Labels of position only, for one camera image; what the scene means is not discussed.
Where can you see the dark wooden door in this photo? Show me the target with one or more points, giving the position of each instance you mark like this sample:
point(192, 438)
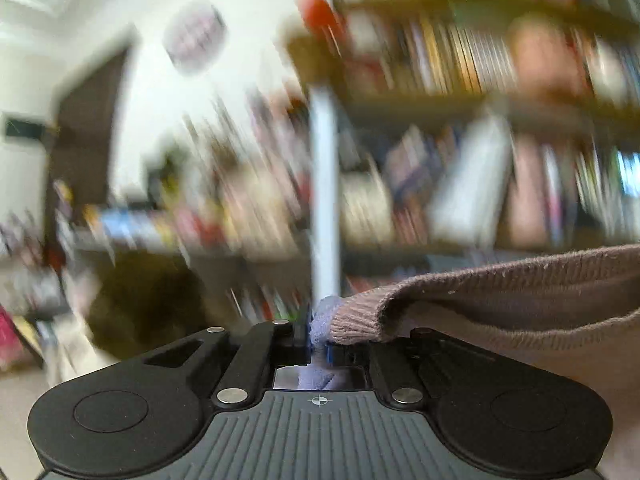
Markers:
point(81, 152)

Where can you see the purple and brown knit sweater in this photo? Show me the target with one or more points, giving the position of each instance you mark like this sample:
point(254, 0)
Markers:
point(574, 314)

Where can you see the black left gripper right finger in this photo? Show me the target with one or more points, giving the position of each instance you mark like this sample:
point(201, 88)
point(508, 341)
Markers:
point(496, 414)

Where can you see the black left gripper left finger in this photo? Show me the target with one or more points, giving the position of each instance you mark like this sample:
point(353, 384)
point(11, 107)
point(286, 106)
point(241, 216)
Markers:
point(140, 415)

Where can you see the white shelf post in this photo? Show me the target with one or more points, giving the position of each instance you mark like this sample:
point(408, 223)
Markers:
point(325, 220)

